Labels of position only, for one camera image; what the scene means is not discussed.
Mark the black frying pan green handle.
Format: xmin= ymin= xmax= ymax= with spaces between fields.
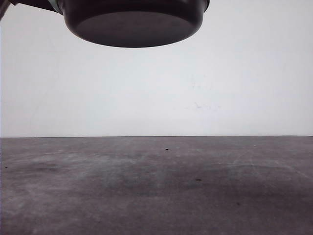
xmin=10 ymin=0 xmax=210 ymax=48

